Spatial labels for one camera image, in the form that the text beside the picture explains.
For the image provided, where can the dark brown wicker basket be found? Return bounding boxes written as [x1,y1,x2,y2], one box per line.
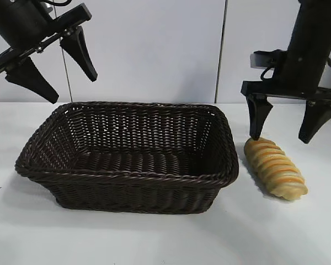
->
[14,101,240,215]

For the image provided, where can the thin grey vertical rod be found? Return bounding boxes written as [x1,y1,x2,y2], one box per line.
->
[60,46,74,102]
[214,0,229,103]

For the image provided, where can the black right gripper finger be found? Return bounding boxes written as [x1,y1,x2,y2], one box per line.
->
[247,94,274,141]

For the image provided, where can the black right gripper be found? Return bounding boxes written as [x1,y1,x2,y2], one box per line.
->
[240,0,331,144]

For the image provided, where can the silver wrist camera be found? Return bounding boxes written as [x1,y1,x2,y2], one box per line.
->
[40,0,56,13]
[250,49,289,82]

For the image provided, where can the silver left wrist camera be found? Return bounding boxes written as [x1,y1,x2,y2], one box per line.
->
[40,0,56,13]

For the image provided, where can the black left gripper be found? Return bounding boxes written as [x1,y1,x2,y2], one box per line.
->
[0,0,98,105]

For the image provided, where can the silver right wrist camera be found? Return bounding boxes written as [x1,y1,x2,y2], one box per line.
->
[250,49,289,82]

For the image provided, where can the long striped bread loaf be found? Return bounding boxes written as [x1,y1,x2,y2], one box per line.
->
[243,137,309,200]

